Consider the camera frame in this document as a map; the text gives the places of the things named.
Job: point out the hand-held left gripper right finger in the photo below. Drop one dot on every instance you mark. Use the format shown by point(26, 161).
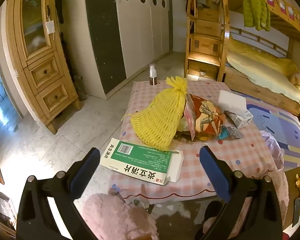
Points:
point(215, 172)

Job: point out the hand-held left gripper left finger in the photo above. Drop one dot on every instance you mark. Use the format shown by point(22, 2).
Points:
point(86, 172)

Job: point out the green and white medicine box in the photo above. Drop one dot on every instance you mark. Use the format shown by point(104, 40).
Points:
point(140, 160)

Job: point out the pink checked tablecloth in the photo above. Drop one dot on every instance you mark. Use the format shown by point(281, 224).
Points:
point(227, 155)

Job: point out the small colourful wrapped toy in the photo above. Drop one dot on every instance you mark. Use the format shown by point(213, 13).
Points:
point(233, 131)

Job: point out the pink fuzzy stool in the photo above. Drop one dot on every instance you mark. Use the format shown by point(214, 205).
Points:
point(115, 217)

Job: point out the red snack bag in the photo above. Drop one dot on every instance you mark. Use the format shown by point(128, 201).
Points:
point(205, 120)

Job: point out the small crushed white carton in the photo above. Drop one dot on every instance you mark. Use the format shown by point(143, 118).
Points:
point(242, 120)

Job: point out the translucent purple plastic bag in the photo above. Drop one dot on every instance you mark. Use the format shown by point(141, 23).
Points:
point(273, 147)

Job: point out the white foam block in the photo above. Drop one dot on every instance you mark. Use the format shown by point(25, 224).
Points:
point(232, 100)

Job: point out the yellow foam fruit net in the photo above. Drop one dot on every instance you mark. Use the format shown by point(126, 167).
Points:
point(155, 117)

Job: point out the purple patterned rug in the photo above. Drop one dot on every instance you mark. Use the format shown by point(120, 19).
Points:
point(285, 130)

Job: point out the black knife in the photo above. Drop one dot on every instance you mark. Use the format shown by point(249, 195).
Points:
point(296, 212)

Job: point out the wooden bunk bed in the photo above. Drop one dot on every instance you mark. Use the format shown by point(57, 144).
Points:
point(260, 87)

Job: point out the wooden cabinet with drawers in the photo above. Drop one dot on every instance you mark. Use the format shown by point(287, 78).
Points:
point(43, 72)

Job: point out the white and brown bottle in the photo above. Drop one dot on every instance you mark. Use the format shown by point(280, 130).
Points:
point(153, 76)

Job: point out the yellow bedding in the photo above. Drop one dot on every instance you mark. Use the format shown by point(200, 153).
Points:
point(262, 67)

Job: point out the beige plush toy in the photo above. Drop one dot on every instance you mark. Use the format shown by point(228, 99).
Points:
point(298, 78)

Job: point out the wooden stair drawers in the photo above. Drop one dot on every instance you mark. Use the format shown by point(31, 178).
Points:
point(205, 45)

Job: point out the dark wardrobe panel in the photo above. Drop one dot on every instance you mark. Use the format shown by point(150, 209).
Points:
point(103, 35)

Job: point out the white paper tag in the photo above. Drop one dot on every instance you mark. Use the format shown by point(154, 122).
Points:
point(50, 27)

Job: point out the green puffer jacket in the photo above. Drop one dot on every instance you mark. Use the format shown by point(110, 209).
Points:
point(255, 7)

